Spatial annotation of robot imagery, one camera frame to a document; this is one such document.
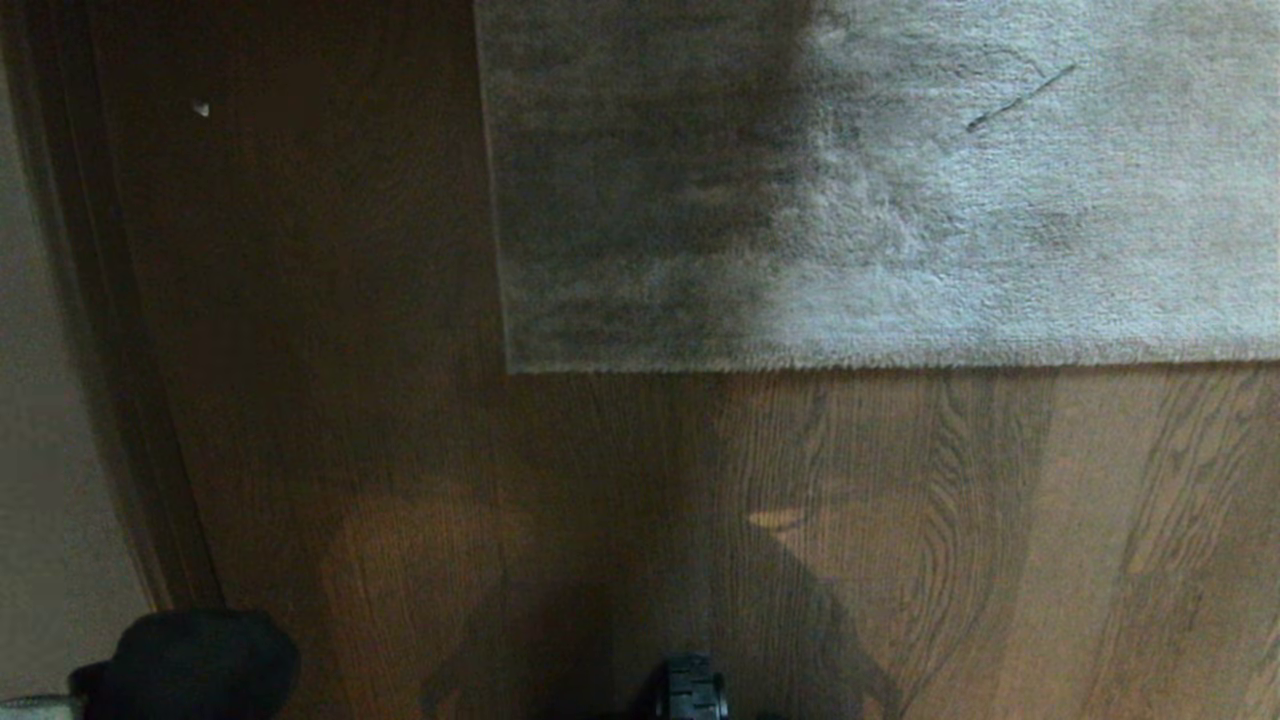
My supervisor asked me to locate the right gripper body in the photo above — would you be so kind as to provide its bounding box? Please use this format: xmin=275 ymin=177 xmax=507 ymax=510
xmin=655 ymin=654 xmax=730 ymax=720

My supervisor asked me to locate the grey shaggy rug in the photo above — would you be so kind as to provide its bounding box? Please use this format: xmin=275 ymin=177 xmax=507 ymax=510
xmin=473 ymin=0 xmax=1280 ymax=376

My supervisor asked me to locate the thin dark stick on rug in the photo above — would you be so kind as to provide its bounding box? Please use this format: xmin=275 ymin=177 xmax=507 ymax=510
xmin=966 ymin=64 xmax=1079 ymax=134

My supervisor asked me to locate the dark wooden baseboard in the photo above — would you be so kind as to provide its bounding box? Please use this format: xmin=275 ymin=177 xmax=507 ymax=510
xmin=0 ymin=0 xmax=226 ymax=613

